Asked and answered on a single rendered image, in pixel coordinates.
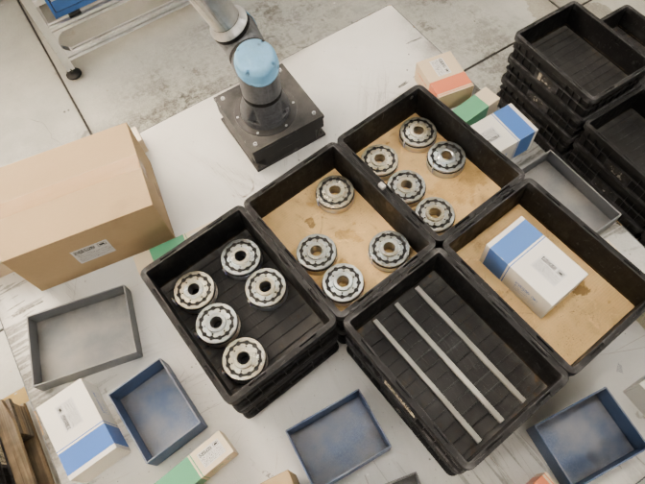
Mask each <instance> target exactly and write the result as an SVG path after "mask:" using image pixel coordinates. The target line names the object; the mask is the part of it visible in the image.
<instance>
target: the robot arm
mask: <svg viewBox="0 0 645 484"><path fill-rule="evenodd" d="M188 1H189V2H190V3H191V4H192V5H193V7H194V8H195V9H196V10H197V11H198V13H199V14H200V15H201V16H202V17H203V19H204V20H205V21H206V22H207V23H208V24H209V26H210V33H211V35H212V37H213V38H214V39H215V40H216V42H217V43H218V44H219V45H220V46H221V47H222V48H223V50H224V51H225V53H226V54H227V57H228V59H229V62H230V64H231V66H232V68H233V70H234V72H235V74H236V76H237V78H238V81H239V84H240V87H241V91H242V100H241V104H240V112H241V116H242V119H243V121H244V122H245V123H246V124H247V125H248V126H250V127H251V128H253V129H256V130H260V131H267V130H272V129H275V128H277V127H279V126H281V125H282V124H283V123H284V122H285V121H286V120H287V119H288V117H289V115H290V111H291V108H290V102H289V99H288V97H287V95H286V94H285V93H284V91H283V90H282V88H281V80H280V74H279V62H278V57H277V55H276V52H275V49H274V48H273V46H272V45H271V44H269V43H268V42H266V41H265V40H264V38H263V36H262V35H261V33H260V31H259V29H258V28H257V25H256V22H255V20H254V19H253V17H252V16H251V15H250V14H249V13H248V12H247V11H245V10H244V9H243V8H242V7H241V6H238V5H233V3H232V2H231V1H230V0H188Z"/></svg>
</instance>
